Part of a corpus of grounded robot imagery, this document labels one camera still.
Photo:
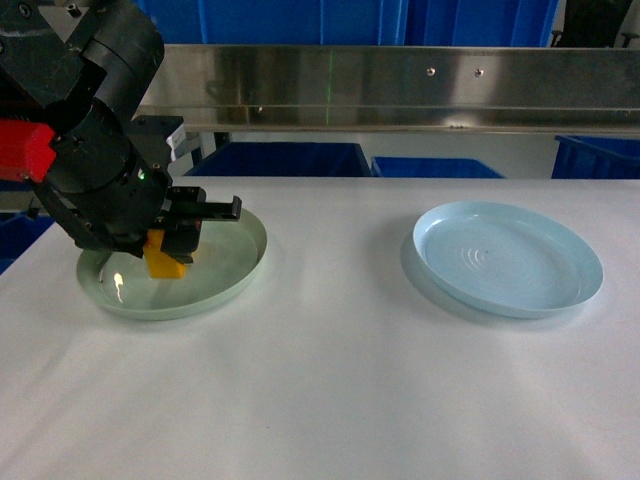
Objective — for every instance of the lower right blue bin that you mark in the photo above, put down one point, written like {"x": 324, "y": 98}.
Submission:
{"x": 447, "y": 168}

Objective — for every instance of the upper left blue bin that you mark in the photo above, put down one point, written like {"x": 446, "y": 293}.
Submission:
{"x": 284, "y": 22}

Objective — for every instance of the stainless steel shelf rail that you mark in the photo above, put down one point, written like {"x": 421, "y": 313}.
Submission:
{"x": 376, "y": 88}

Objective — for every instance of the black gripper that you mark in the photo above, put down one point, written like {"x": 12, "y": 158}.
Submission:
{"x": 109, "y": 181}

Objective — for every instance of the blue bin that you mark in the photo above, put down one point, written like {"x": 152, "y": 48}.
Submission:
{"x": 447, "y": 168}
{"x": 480, "y": 23}
{"x": 284, "y": 22}
{"x": 284, "y": 159}
{"x": 587, "y": 157}

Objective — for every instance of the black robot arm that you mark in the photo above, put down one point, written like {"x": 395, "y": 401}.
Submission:
{"x": 73, "y": 75}

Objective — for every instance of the upper right blue bin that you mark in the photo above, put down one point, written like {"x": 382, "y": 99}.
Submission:
{"x": 480, "y": 23}

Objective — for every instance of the pale green round plate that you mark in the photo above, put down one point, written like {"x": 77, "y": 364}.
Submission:
{"x": 227, "y": 259}

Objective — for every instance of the far right blue bin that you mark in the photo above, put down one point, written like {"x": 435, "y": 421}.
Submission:
{"x": 587, "y": 157}

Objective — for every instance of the light blue round plate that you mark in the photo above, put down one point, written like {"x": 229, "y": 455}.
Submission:
{"x": 506, "y": 260}

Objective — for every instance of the lower left blue bin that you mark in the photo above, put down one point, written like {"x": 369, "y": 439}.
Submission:
{"x": 284, "y": 159}

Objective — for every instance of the yellow two-stud toy block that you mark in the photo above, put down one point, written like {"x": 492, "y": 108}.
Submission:
{"x": 160, "y": 265}

